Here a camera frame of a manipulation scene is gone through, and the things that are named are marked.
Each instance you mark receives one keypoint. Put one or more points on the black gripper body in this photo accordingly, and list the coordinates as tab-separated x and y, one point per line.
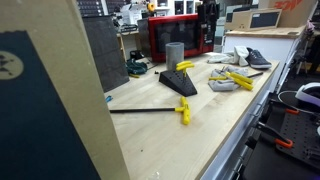
208	7

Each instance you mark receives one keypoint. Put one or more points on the silver cylindrical tin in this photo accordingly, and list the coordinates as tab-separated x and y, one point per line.
175	53

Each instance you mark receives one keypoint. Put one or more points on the cardboard box with dark label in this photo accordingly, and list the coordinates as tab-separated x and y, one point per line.
240	20

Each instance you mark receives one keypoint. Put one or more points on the red and black microwave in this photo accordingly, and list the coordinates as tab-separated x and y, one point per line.
173	36

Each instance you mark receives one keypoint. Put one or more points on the white cloth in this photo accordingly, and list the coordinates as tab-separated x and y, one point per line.
230	56

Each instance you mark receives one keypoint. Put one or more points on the small yellow device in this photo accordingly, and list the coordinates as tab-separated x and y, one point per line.
151	7

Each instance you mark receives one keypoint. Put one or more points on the white workbench with wooden top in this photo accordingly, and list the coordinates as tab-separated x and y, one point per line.
263	41

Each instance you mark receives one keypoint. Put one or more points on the grey metal panel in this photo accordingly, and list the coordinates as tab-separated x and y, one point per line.
144	36

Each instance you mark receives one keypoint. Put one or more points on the grey canvas sneaker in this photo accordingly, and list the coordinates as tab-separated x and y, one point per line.
258	60

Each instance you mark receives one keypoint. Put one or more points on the grey cloth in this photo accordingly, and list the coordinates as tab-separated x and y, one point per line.
221	85

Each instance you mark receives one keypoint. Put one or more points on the small black screw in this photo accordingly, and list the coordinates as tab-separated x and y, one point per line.
156	72

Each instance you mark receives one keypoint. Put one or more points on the white printer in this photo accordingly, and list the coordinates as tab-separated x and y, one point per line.
131	13

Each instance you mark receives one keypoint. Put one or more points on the black wedge hex key stand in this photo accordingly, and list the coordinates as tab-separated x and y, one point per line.
180	85

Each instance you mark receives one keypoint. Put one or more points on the small black box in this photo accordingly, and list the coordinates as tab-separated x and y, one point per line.
136	55

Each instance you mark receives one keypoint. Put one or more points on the cardboard box with red print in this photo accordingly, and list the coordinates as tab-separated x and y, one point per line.
296	13

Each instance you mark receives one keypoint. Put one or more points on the dark grey mesh panel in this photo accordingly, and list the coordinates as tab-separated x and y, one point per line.
106	53

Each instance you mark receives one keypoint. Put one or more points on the dark drawer bin rack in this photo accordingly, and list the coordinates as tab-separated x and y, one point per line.
90	7

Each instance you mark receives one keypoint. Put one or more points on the black clamp with orange tip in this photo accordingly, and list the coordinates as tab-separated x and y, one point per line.
291	111
283	143

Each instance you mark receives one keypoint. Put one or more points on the blue hand tool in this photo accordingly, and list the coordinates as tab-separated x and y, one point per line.
109	98

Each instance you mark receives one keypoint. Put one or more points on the large cardboard box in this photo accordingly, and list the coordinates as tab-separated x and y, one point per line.
83	83

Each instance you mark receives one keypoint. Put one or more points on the black pegboard base plate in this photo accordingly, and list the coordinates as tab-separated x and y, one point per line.
296	133

